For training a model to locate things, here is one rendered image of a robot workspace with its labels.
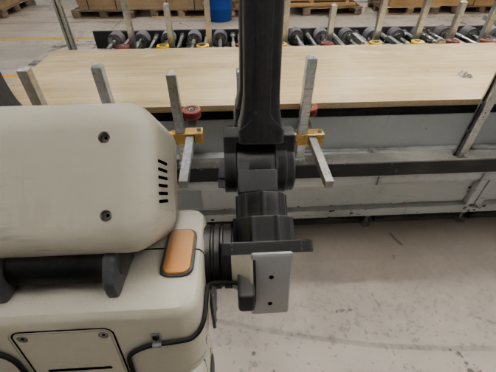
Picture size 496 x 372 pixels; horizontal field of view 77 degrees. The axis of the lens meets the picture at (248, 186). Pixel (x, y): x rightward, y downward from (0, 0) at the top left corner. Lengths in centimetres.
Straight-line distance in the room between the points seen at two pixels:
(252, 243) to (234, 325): 131
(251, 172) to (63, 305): 26
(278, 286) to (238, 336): 126
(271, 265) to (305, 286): 144
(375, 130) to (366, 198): 51
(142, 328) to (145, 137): 19
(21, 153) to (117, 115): 9
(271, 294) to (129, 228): 21
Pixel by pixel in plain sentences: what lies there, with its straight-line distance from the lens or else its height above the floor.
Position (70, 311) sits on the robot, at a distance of 37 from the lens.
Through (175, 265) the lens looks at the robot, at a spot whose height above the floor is 124.
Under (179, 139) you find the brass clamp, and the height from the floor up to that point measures 84.
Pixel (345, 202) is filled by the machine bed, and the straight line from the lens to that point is 202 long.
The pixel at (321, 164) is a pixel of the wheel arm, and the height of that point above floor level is 83.
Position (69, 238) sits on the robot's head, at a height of 130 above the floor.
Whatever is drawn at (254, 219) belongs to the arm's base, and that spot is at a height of 123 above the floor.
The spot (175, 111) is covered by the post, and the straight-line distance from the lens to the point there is 126.
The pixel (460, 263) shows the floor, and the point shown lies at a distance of 224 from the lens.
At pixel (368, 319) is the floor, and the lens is 180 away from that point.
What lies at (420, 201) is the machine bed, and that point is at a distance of 223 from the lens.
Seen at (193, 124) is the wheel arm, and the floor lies 86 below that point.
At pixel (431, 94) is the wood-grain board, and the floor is 90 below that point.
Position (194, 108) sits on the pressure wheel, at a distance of 139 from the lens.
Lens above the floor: 153
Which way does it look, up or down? 41 degrees down
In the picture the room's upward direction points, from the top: straight up
